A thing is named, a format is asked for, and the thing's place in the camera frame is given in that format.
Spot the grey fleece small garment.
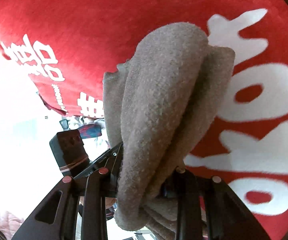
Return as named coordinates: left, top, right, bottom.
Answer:
left=103, top=22, right=235, bottom=239

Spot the red blanket with white print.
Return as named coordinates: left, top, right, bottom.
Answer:
left=0, top=0, right=288, bottom=239

